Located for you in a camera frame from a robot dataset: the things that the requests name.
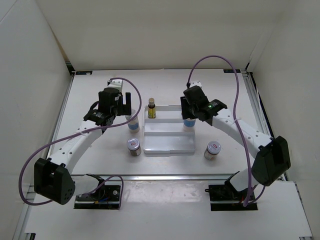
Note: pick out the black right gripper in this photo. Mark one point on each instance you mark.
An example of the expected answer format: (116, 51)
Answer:
(185, 112)

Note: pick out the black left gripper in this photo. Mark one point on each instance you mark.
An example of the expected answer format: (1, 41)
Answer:
(126, 111)

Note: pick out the silver-lid spice jar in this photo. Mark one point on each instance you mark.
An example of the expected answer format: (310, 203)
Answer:
(189, 125)
(133, 125)

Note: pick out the yellow sauce bottle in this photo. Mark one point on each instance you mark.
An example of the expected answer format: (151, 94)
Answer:
(151, 108)

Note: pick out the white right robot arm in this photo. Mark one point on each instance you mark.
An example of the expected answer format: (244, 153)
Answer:
(271, 155)

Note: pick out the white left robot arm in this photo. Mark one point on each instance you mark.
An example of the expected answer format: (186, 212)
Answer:
(52, 176)

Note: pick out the white three-compartment tray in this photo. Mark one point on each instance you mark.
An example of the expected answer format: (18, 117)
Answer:
(165, 134)

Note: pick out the left dark white-lid jar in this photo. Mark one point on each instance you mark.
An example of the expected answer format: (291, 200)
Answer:
(134, 147)

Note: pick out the right pale white-lid jar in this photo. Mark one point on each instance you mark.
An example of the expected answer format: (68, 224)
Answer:
(212, 150)

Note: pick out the right dark table label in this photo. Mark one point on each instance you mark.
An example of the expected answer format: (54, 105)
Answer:
(238, 71)

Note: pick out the dark table label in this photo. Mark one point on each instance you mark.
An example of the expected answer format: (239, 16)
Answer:
(238, 71)
(83, 73)

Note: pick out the left dark table label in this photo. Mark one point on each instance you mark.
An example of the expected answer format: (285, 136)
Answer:
(83, 73)

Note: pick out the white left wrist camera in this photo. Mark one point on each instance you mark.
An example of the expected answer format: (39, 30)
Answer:
(115, 84)

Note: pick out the left aluminium frame rail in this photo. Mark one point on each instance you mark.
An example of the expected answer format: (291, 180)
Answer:
(71, 71)

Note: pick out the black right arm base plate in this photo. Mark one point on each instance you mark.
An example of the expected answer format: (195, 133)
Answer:
(222, 199)

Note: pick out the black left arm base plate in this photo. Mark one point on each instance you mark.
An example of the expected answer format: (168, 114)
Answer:
(106, 197)

